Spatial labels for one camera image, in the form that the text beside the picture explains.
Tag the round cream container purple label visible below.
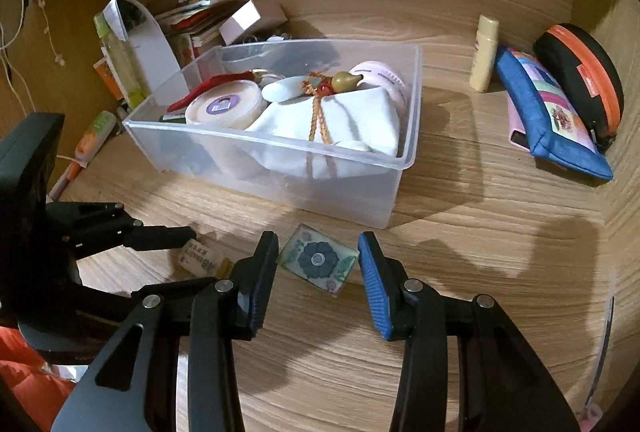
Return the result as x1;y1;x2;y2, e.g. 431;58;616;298
184;80;267;130

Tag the red cloth pouch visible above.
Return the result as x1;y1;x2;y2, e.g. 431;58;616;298
166;70;258;113

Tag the white cloth pouch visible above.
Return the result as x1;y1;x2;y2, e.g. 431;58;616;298
247;88;400;181

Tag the orange sleeve forearm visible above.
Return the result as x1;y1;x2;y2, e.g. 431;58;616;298
1;327;75;431

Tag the small paper label card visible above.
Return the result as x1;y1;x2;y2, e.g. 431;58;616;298
178;239;224;277

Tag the green orange tube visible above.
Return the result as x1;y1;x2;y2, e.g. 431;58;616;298
75;111;117;168

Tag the white folded paper stand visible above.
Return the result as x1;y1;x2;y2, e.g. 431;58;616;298
102;0;180;92

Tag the yellow green bottle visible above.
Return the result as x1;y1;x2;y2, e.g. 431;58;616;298
94;13;146;109

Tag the clear plastic storage bin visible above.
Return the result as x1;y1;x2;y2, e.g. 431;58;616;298
125;39;422;227

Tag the stack of books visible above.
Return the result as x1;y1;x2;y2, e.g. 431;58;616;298
154;0;240;67

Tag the glass bowl with trinkets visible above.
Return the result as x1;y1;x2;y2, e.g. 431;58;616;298
242;30;292;44

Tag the white pink small box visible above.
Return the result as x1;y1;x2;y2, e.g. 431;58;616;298
219;0;288;46

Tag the pink phone under pouch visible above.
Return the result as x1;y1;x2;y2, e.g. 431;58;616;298
506;96;529;152

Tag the blue patchwork pouch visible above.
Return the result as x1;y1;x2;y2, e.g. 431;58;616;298
495;46;613;181

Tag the black orange zip case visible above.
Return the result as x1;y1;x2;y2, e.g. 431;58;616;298
534;23;625;152

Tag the cream lotion bottle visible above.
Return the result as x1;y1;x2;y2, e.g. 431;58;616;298
469;14;499;92

